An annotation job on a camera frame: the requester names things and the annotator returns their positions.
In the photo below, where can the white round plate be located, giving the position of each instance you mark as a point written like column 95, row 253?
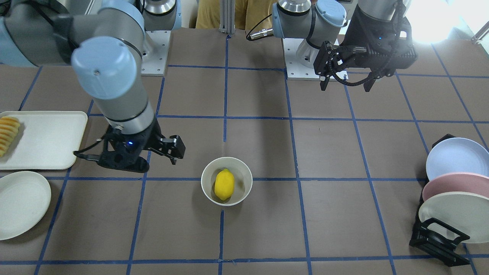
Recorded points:
column 25, row 197

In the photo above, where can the pink plate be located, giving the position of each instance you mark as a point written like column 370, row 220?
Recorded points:
column 457, row 182

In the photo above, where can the light blue plate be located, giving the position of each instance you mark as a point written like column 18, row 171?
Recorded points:
column 457, row 154

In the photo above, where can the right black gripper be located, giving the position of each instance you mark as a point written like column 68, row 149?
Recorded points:
column 149, row 138

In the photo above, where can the aluminium frame post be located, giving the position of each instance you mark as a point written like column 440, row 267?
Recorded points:
column 227, row 17

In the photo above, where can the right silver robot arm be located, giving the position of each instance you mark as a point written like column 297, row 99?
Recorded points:
column 105, row 50

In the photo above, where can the white rectangular tray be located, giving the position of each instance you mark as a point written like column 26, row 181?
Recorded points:
column 46, row 140

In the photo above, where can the black dish rack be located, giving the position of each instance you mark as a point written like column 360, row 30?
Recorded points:
column 438, row 238

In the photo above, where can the white bowl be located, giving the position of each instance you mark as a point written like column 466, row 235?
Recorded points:
column 242, row 175

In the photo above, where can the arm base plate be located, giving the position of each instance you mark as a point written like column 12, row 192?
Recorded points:
column 299, row 58
column 155, row 53

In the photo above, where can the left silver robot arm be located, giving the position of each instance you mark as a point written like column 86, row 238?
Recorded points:
column 317, row 23

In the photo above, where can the white plate in rack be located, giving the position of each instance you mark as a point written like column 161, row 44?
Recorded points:
column 464, row 211

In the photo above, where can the sliced mango pieces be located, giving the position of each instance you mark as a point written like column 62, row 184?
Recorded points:
column 9, row 128

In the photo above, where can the person in yellow shirt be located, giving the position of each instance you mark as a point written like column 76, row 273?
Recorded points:
column 247, row 13

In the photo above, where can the yellow lemon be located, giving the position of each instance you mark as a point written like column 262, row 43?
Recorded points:
column 224, row 184

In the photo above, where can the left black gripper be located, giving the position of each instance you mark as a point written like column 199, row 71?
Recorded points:
column 362, row 28

